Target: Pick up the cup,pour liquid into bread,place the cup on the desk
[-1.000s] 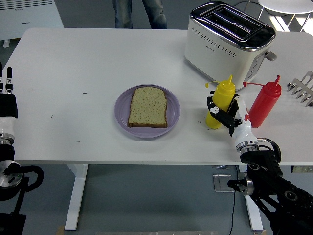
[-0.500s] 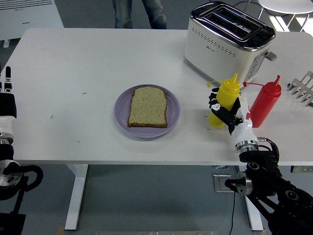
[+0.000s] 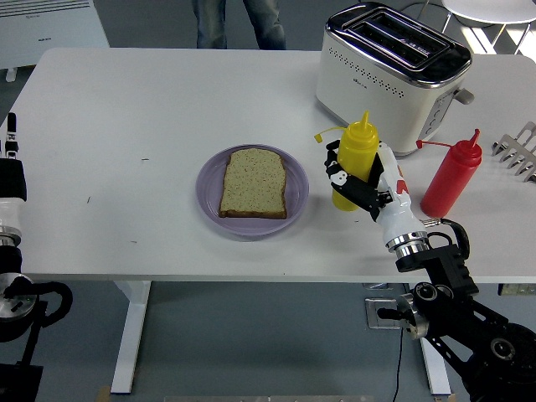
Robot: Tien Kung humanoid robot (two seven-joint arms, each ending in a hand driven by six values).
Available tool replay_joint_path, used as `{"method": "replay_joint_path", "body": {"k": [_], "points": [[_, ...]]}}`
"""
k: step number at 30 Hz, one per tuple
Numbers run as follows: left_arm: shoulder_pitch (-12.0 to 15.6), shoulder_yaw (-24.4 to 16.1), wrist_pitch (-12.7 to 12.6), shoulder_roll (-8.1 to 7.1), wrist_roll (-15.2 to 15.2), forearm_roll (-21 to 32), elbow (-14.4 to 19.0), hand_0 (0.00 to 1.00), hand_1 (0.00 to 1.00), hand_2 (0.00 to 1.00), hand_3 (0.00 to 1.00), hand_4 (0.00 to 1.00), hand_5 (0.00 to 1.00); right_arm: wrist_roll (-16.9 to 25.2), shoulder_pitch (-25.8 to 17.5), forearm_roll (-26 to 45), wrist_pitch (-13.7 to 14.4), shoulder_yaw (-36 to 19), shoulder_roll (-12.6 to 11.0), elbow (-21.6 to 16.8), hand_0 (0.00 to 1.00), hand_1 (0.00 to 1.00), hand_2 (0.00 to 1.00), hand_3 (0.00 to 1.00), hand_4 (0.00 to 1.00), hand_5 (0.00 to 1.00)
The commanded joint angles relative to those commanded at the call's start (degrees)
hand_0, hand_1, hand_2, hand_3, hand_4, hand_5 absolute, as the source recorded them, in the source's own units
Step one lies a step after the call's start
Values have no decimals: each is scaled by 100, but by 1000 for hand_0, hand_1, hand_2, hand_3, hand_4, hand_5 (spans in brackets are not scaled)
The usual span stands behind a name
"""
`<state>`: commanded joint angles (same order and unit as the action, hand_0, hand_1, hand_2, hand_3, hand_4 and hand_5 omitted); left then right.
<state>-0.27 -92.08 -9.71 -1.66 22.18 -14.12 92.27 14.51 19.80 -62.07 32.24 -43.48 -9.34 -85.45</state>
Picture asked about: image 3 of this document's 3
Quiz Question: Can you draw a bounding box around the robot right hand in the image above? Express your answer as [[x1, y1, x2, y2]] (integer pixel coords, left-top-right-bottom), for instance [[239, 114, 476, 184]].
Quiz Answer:
[[322, 140, 428, 248]]

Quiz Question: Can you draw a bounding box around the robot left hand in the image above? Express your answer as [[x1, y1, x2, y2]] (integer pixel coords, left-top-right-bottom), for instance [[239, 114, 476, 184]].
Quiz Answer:
[[0, 112, 28, 229]]

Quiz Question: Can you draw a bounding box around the yellow squeeze bottle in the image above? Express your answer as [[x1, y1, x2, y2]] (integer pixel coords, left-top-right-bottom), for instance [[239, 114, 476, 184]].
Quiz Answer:
[[314, 111, 382, 213]]

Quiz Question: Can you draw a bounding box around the bread slice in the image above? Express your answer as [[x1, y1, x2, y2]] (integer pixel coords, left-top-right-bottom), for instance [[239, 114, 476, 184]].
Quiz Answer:
[[218, 148, 289, 220]]

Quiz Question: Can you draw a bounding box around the red squeeze bottle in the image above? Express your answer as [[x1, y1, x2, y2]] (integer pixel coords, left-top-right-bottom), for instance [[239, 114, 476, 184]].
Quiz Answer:
[[415, 128, 483, 219]]

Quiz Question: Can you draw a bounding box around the metal floor outlet plate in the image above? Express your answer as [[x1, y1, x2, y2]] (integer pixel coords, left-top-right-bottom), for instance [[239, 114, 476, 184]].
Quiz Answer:
[[363, 296, 405, 331]]

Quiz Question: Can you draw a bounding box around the white two-slot toaster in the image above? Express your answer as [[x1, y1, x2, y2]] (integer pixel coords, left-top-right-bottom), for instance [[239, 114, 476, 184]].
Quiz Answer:
[[314, 2, 476, 159]]

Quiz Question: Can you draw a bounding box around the metal toast rack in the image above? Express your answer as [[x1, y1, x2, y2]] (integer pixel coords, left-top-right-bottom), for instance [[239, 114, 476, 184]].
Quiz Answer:
[[490, 121, 536, 185]]

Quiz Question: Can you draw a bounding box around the purple plate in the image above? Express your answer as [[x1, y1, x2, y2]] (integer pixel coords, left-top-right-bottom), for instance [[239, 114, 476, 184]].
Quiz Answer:
[[194, 144, 310, 238]]

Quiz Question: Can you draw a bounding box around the table height control panel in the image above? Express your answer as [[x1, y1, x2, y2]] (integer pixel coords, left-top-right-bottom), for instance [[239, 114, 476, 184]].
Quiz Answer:
[[497, 283, 536, 297]]

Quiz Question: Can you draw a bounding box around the white floor appliance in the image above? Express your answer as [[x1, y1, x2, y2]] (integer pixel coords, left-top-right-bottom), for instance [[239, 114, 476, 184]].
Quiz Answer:
[[0, 0, 111, 83]]

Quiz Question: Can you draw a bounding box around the white table leg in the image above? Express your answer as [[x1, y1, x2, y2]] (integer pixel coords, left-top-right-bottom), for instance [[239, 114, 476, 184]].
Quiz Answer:
[[408, 283, 456, 397], [109, 280, 152, 394]]

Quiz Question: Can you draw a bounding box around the white round table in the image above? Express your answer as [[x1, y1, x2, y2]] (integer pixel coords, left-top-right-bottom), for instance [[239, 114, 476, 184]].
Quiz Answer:
[[441, 0, 536, 55]]

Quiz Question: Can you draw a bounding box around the person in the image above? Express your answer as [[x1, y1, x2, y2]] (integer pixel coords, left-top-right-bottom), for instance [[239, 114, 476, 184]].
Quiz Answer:
[[191, 0, 287, 50]]

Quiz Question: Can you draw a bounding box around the black floor cable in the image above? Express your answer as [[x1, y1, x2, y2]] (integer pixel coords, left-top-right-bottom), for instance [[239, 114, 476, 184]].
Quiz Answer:
[[391, 330, 405, 402]]

